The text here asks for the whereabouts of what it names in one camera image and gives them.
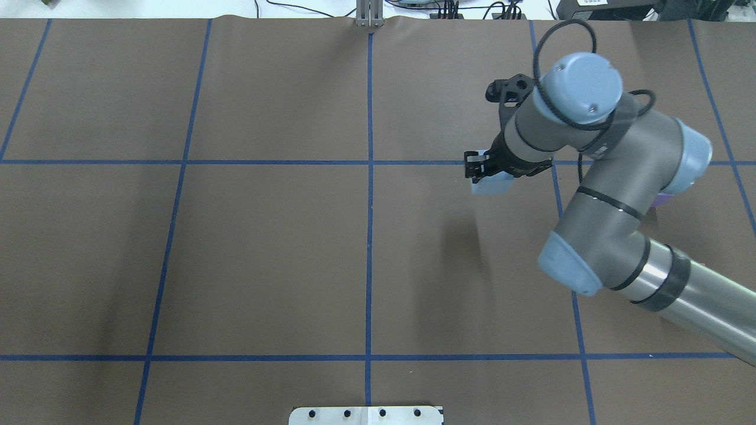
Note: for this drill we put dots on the purple block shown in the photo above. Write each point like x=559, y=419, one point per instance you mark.
x=661, y=199

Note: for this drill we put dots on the aluminium frame post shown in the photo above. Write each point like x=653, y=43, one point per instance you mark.
x=369, y=13

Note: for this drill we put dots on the brown paper mat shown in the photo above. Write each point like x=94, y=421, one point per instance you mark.
x=216, y=221

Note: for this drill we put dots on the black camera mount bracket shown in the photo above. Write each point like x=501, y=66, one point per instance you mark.
x=509, y=94

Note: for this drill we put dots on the black label printer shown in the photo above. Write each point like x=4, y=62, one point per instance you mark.
x=606, y=10

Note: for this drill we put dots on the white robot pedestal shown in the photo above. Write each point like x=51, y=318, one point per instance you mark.
x=368, y=415

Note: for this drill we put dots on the blue block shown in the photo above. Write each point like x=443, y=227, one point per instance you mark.
x=493, y=185

